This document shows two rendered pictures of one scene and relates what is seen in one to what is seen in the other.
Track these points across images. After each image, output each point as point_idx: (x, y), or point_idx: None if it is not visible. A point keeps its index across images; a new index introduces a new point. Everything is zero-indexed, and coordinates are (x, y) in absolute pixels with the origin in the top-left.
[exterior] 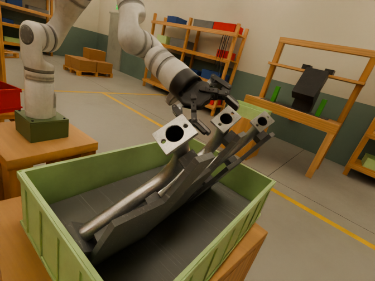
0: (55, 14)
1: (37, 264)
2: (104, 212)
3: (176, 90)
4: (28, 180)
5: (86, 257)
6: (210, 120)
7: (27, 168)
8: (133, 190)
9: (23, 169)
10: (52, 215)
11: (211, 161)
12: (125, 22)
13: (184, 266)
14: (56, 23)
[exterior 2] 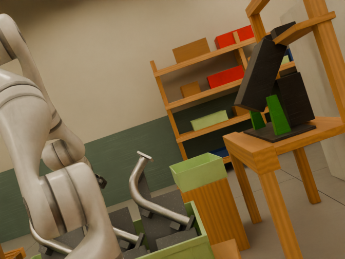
0: (37, 151)
1: None
2: (175, 212)
3: (92, 169)
4: (202, 229)
5: (193, 209)
6: (99, 176)
7: (199, 237)
8: (156, 207)
9: (202, 236)
10: (197, 218)
11: (66, 245)
12: (73, 133)
13: (150, 252)
14: (38, 168)
